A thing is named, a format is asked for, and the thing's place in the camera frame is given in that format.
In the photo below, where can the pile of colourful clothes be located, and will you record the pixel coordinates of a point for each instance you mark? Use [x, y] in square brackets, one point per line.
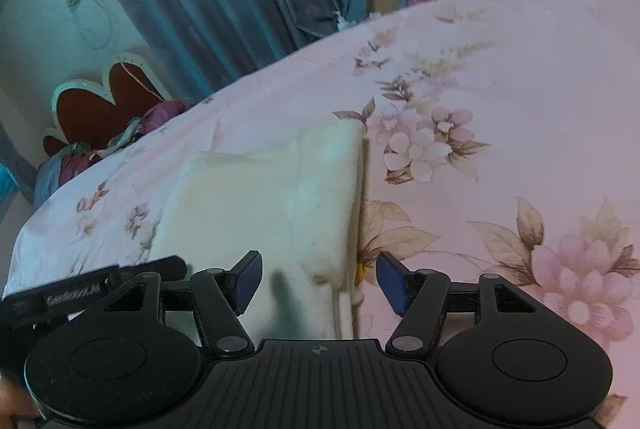
[125, 134]

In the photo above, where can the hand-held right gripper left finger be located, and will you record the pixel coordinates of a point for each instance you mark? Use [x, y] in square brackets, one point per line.
[248, 283]

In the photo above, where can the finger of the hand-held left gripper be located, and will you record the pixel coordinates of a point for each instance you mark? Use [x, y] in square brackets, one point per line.
[160, 268]

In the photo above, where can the pink floral bedsheet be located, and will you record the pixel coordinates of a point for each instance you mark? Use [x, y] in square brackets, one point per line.
[500, 84]

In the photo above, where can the red heart-shaped headboard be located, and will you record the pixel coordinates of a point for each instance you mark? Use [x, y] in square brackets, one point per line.
[82, 109]

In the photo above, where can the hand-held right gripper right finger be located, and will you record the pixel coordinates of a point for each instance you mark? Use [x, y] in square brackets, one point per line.
[391, 285]

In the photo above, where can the cream white towel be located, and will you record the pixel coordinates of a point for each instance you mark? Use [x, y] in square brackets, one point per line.
[260, 199]

